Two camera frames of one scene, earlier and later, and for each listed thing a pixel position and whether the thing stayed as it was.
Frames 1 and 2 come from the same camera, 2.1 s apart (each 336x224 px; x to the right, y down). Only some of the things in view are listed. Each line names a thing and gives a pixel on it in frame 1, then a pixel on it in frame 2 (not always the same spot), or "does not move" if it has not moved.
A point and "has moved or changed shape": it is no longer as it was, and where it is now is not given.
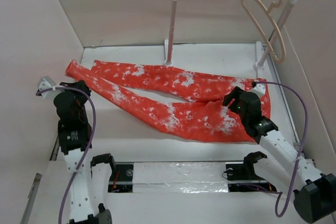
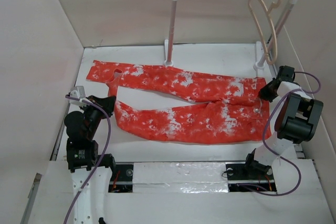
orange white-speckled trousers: [219, 119] has moved or changed shape
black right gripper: [234, 94] -> [263, 94]
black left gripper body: [82, 98] -> [94, 115]
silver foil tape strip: [180, 177] does not move
